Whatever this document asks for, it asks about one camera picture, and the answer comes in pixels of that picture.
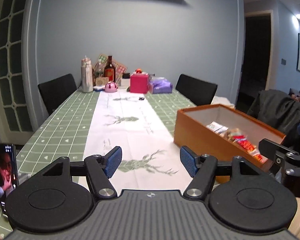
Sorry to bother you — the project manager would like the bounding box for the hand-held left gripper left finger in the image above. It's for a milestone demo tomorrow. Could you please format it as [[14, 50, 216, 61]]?
[[41, 146, 123, 198]]

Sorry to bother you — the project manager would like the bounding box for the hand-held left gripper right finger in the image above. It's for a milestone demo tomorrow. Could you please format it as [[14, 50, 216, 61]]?
[[179, 146, 262, 198]]

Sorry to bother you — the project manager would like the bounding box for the clear bag of mixed snacks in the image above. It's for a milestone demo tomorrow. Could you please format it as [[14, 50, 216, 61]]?
[[236, 135, 268, 163]]

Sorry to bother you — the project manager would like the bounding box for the orange cardboard box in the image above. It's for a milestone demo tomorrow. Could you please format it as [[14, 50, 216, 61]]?
[[174, 104, 287, 183]]

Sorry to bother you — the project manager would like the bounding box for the clear waffle packet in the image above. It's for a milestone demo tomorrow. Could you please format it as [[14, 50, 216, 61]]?
[[222, 128, 242, 140]]

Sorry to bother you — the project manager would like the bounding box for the blue and white snack packet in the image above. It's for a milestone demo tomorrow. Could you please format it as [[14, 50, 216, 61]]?
[[206, 121, 228, 134]]

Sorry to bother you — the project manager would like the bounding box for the white deer print table runner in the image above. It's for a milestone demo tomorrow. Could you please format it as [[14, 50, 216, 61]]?
[[84, 90, 195, 183]]

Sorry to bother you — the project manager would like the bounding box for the beige clothing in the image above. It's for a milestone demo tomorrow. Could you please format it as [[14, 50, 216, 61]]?
[[288, 197, 300, 240]]

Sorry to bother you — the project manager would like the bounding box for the green checked tablecloth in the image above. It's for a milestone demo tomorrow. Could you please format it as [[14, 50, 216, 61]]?
[[0, 89, 230, 233]]

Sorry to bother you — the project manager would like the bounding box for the stack of folded cloths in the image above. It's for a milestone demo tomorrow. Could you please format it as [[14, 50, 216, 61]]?
[[212, 95, 237, 108]]

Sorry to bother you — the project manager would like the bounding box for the black chair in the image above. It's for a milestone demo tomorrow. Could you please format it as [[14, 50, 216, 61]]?
[[175, 74, 218, 107], [38, 74, 77, 117]]

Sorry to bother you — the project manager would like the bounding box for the pink round container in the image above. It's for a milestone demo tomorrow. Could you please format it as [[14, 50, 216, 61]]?
[[104, 81, 119, 92]]

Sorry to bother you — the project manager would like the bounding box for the purple tissue pack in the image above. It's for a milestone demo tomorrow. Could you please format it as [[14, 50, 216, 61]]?
[[149, 78, 173, 94]]

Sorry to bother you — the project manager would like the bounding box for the small beige radio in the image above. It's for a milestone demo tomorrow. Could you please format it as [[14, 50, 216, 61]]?
[[95, 77, 110, 87]]

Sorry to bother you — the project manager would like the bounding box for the pink gift box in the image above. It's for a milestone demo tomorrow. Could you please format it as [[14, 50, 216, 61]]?
[[130, 72, 150, 94]]

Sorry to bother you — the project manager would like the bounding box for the white thermos with pink cap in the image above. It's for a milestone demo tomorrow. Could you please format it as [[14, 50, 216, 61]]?
[[80, 57, 94, 93]]

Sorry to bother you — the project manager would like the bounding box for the brown liquor bottle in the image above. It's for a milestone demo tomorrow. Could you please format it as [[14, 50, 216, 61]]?
[[104, 55, 116, 83]]

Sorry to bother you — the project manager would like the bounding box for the clear plastic water bottle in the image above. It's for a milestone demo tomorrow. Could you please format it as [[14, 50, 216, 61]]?
[[94, 61, 104, 85]]

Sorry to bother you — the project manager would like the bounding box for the smartphone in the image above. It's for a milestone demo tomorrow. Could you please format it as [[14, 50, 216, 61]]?
[[0, 143, 19, 218]]

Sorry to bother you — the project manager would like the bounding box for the glass-paned door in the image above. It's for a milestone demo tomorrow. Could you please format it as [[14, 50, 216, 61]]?
[[0, 0, 38, 145]]

